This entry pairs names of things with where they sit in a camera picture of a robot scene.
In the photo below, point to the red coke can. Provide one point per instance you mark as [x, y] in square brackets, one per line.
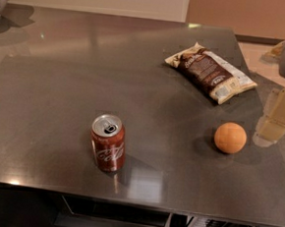
[108, 142]

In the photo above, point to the orange fruit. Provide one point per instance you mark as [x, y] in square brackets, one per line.
[230, 138]

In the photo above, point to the brown white chip bag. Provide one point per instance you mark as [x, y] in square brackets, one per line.
[211, 73]

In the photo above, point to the open drawer under counter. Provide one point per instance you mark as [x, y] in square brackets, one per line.
[85, 212]

